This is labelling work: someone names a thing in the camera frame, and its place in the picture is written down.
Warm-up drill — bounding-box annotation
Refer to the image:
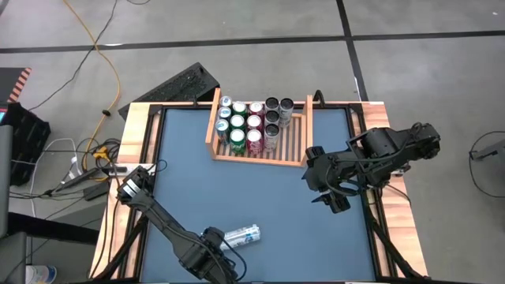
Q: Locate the black power adapter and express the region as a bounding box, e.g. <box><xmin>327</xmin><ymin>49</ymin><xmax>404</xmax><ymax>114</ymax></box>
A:
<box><xmin>82</xmin><ymin>183</ymin><xmax>110</xmax><ymax>201</ymax></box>

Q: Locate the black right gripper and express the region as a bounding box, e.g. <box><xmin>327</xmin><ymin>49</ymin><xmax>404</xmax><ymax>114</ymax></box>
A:
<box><xmin>301</xmin><ymin>144</ymin><xmax>362</xmax><ymax>215</ymax></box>

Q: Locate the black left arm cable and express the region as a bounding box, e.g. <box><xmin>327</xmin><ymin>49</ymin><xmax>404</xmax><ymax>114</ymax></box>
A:
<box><xmin>223</xmin><ymin>235</ymin><xmax>249</xmax><ymax>282</ymax></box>

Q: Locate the white Celsius Arctic Vibe can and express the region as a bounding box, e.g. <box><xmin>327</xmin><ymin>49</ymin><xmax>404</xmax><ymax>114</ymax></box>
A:
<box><xmin>278</xmin><ymin>97</ymin><xmax>295</xmax><ymax>129</ymax></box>
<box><xmin>219</xmin><ymin>223</ymin><xmax>262</xmax><ymax>251</ymax></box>

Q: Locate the black floor cable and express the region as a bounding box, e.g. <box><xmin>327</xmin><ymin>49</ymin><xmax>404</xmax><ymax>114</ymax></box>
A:
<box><xmin>28</xmin><ymin>0</ymin><xmax>119</xmax><ymax>112</ymax></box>

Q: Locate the white blue container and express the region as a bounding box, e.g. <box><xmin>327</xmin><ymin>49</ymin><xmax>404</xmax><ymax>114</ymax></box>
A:
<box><xmin>25</xmin><ymin>264</ymin><xmax>58</xmax><ymax>284</ymax></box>

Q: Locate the grey cabinet panel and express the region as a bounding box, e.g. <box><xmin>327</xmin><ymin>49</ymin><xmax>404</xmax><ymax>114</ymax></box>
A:
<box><xmin>0</xmin><ymin>125</ymin><xmax>13</xmax><ymax>238</ymax></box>

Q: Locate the yellow floor cable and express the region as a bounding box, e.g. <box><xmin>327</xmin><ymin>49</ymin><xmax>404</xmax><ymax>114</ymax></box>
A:
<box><xmin>62</xmin><ymin>0</ymin><xmax>122</xmax><ymax>182</ymax></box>

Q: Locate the black plastic crate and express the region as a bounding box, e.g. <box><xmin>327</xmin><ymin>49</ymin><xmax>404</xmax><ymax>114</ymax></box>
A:
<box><xmin>0</xmin><ymin>102</ymin><xmax>51</xmax><ymax>187</ymax></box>

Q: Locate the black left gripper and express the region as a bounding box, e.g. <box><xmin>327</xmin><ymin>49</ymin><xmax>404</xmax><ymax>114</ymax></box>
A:
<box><xmin>185</xmin><ymin>226</ymin><xmax>240</xmax><ymax>284</ymax></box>

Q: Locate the black panel orange striped edge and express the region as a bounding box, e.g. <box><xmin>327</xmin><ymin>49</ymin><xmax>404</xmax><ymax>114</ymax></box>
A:
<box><xmin>0</xmin><ymin>66</ymin><xmax>32</xmax><ymax>104</ymax></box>

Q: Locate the red Coca-Cola can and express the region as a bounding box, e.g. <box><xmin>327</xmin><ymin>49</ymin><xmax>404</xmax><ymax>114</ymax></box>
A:
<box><xmin>245</xmin><ymin>129</ymin><xmax>264</xmax><ymax>156</ymax></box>
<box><xmin>246</xmin><ymin>114</ymin><xmax>264</xmax><ymax>130</ymax></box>
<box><xmin>248</xmin><ymin>100</ymin><xmax>266</xmax><ymax>118</ymax></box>

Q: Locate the black floor beam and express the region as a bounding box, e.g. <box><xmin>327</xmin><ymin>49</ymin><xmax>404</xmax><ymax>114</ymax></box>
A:
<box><xmin>7</xmin><ymin>211</ymin><xmax>100</xmax><ymax>245</ymax></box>

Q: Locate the wooden slatted shelf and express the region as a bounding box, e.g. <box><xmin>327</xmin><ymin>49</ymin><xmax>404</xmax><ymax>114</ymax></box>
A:
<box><xmin>204</xmin><ymin>87</ymin><xmax>315</xmax><ymax>169</ymax></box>

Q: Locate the black power strip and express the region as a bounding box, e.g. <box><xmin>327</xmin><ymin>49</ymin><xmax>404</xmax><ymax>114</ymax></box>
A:
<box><xmin>49</xmin><ymin>167</ymin><xmax>102</xmax><ymax>196</ymax></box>

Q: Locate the white cable with plug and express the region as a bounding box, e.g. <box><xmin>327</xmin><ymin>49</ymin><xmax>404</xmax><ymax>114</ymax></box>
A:
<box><xmin>29</xmin><ymin>136</ymin><xmax>80</xmax><ymax>218</ymax></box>

